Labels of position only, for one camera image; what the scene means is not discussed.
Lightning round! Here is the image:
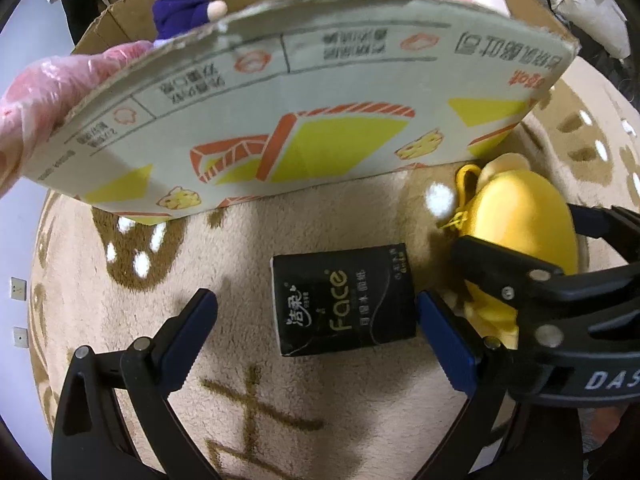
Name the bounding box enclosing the pink tissue roll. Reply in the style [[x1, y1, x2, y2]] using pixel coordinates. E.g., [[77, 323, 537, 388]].
[[1, 40, 153, 193]]

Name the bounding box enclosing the wall socket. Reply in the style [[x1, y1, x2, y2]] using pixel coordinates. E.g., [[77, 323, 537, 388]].
[[12, 326, 29, 349], [9, 276, 27, 301]]

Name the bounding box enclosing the yellow plush toy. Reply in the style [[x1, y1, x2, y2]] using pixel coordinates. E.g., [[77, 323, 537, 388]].
[[439, 153, 582, 348]]

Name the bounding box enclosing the black Face tissue pack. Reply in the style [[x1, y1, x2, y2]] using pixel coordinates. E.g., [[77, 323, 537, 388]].
[[271, 244, 418, 358]]

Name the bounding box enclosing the printed cardboard box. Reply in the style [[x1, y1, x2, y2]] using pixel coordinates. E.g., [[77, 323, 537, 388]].
[[25, 0, 578, 224]]

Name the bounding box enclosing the upper wall socket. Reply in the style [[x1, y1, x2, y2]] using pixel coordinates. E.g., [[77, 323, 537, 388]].
[[9, 276, 27, 301]]

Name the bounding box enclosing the lower wall socket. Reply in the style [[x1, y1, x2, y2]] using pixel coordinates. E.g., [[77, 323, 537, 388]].
[[12, 326, 29, 349]]

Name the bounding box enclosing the purple plush doll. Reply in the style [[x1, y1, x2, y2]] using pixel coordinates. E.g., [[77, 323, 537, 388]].
[[152, 0, 228, 42]]

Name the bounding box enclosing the beige brown patterned rug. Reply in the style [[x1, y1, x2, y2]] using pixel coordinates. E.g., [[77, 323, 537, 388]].
[[29, 60, 639, 479]]

